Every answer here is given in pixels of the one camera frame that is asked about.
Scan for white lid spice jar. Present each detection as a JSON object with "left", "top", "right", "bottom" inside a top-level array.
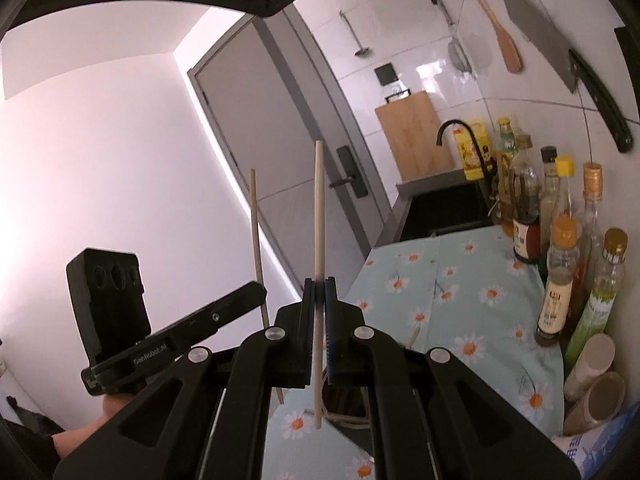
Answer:
[{"left": 563, "top": 332, "right": 617, "bottom": 402}]

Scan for steel cleaver black handle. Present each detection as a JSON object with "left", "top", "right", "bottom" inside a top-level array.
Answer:
[{"left": 498, "top": 0, "right": 635, "bottom": 154}]

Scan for tall clear brown cap bottle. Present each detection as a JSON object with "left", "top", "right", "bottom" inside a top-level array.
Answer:
[{"left": 512, "top": 133, "right": 542, "bottom": 181}]

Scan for clear yellow cap bottle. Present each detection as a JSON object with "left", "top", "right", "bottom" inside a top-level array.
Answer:
[{"left": 553, "top": 155, "right": 576, "bottom": 222}]

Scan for green label yellow cap bottle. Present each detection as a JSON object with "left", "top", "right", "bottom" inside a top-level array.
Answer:
[{"left": 495, "top": 117, "right": 517, "bottom": 162}]

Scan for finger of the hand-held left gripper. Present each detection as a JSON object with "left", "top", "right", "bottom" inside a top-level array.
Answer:
[{"left": 149, "top": 281, "right": 269, "bottom": 357}]

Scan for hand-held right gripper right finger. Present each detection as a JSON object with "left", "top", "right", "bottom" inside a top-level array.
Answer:
[{"left": 322, "top": 276, "right": 583, "bottom": 480}]

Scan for amber oil bottle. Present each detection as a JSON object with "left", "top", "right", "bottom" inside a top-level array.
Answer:
[{"left": 494, "top": 159, "right": 516, "bottom": 237}]

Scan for green label gold cap bottle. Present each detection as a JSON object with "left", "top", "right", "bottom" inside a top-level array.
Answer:
[{"left": 564, "top": 227, "right": 629, "bottom": 372}]

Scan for orange cap labelled bottle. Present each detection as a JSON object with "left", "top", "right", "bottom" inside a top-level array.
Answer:
[{"left": 533, "top": 214, "right": 581, "bottom": 347}]

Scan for wooden chopstick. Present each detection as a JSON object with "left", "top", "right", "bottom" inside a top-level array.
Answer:
[
  {"left": 249, "top": 169, "right": 285, "bottom": 405},
  {"left": 310, "top": 140, "right": 327, "bottom": 431}
]

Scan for black steel pot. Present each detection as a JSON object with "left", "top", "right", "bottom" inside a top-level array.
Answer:
[{"left": 320, "top": 382, "right": 374, "bottom": 429}]

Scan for black faucet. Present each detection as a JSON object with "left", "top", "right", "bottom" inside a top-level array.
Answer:
[{"left": 436, "top": 118, "right": 496, "bottom": 222}]

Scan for daisy print tablecloth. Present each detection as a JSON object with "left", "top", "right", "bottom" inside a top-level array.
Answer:
[{"left": 262, "top": 225, "right": 567, "bottom": 480}]

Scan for wooden cutting board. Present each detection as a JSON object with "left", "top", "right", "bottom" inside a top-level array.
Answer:
[{"left": 374, "top": 90, "right": 456, "bottom": 181}]

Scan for person's left forearm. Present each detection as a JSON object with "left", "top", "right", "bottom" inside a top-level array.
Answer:
[{"left": 0, "top": 394, "right": 121, "bottom": 462}]

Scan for clear gold cap bottle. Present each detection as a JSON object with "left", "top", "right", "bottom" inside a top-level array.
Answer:
[{"left": 579, "top": 161, "right": 606, "bottom": 262}]

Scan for black cap bottle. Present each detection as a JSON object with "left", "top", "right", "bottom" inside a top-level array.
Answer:
[{"left": 539, "top": 145, "right": 560, "bottom": 262}]

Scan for wooden spatula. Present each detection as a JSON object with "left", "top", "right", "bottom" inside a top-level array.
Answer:
[{"left": 445, "top": 0, "right": 524, "bottom": 74}]

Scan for grey door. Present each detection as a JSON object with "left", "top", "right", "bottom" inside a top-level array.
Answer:
[{"left": 186, "top": 9, "right": 397, "bottom": 273}]

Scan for person's left hand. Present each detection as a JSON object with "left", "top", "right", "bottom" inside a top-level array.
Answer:
[{"left": 101, "top": 393, "right": 132, "bottom": 423}]

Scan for tan lid spice jar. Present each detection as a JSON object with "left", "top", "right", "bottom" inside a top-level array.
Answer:
[{"left": 562, "top": 370, "right": 627, "bottom": 436}]

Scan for red label soy sauce bottle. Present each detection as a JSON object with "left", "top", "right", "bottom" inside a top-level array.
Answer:
[{"left": 510, "top": 170, "right": 545, "bottom": 265}]

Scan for metal mesh strainer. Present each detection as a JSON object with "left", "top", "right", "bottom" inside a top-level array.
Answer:
[{"left": 429, "top": 0, "right": 474, "bottom": 74}]

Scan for black door lock handle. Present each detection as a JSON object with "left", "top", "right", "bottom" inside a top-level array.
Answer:
[{"left": 327, "top": 144, "right": 371, "bottom": 197}]

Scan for black kitchen sink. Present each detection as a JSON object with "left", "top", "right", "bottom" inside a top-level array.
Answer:
[{"left": 374, "top": 167, "right": 497, "bottom": 249}]

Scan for yellow oil bottle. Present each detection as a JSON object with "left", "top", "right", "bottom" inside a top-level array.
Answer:
[{"left": 452, "top": 118, "right": 494, "bottom": 181}]

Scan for blue white packet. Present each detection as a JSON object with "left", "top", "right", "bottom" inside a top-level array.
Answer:
[{"left": 552, "top": 404, "right": 632, "bottom": 480}]

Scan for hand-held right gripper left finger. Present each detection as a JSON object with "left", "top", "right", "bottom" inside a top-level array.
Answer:
[{"left": 52, "top": 277, "right": 318, "bottom": 480}]

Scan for metal ladle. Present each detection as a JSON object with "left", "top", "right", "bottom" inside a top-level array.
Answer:
[{"left": 339, "top": 10, "right": 371, "bottom": 59}]

